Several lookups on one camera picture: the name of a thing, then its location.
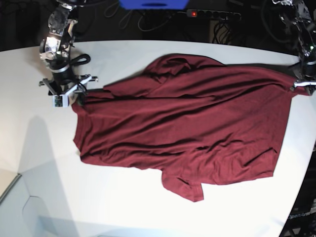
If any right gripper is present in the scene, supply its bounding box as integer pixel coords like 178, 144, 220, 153
39, 75, 98, 105

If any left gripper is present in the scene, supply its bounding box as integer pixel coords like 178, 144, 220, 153
293, 78, 316, 96

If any dark red t-shirt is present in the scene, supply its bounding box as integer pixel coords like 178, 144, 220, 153
72, 54, 307, 202

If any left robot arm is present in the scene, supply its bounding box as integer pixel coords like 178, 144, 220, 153
260, 0, 316, 96

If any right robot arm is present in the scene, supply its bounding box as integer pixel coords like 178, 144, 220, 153
39, 0, 99, 108

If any blue box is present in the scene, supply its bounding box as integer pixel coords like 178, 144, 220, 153
119, 0, 189, 10

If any black power strip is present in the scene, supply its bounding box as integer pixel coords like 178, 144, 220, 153
186, 9, 241, 21

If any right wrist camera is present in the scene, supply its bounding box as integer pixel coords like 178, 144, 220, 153
52, 94, 69, 108

